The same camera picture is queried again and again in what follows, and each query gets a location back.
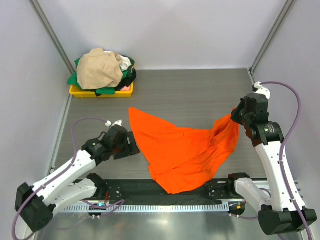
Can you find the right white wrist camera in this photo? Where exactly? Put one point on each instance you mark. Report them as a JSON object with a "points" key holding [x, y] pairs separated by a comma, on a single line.
{"points": [[258, 88]]}

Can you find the white t shirt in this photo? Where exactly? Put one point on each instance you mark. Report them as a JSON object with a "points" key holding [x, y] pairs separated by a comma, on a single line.
{"points": [[125, 62]]}

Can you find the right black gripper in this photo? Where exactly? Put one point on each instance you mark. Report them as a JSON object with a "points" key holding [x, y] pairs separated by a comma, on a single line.
{"points": [[234, 116]]}

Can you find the dark green t shirt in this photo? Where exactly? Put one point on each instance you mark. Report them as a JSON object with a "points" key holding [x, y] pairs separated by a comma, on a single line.
{"points": [[127, 80]]}

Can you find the aluminium frame post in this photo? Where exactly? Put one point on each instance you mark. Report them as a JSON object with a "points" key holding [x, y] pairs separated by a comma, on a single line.
{"points": [[51, 33], [288, 4]]}

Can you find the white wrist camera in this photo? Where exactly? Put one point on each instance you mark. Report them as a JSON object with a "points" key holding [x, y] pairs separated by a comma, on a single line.
{"points": [[110, 124], [258, 88]]}

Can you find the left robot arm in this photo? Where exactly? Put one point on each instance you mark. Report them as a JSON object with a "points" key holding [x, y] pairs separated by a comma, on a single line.
{"points": [[37, 204]]}

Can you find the perforated cable duct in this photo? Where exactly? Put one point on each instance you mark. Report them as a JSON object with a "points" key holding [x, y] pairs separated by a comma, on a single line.
{"points": [[81, 207]]}

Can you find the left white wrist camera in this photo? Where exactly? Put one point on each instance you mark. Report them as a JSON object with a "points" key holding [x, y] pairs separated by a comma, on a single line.
{"points": [[110, 124]]}

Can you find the left aluminium frame post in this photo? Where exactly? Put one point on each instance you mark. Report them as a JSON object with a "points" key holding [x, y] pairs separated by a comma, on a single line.
{"points": [[51, 33]]}

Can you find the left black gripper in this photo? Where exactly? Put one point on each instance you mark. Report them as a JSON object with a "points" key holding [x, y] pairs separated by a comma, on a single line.
{"points": [[133, 149]]}

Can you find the yellow plastic bin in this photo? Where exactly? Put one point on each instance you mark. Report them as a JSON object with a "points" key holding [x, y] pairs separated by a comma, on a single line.
{"points": [[77, 93]]}

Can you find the orange t shirt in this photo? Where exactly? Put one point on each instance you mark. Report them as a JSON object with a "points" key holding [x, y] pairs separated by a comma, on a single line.
{"points": [[182, 159]]}

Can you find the right aluminium frame post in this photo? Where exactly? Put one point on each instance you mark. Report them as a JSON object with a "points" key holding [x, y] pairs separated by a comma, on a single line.
{"points": [[288, 4]]}

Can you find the pink garment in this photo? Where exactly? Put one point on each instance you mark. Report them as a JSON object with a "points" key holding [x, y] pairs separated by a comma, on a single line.
{"points": [[126, 89]]}

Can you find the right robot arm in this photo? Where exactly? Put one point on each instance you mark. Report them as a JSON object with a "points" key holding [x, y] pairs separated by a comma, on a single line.
{"points": [[282, 209]]}

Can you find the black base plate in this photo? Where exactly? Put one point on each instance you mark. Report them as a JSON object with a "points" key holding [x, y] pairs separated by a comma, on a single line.
{"points": [[146, 192]]}

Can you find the beige t shirt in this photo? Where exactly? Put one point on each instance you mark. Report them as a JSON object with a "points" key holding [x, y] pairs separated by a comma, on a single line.
{"points": [[99, 69]]}

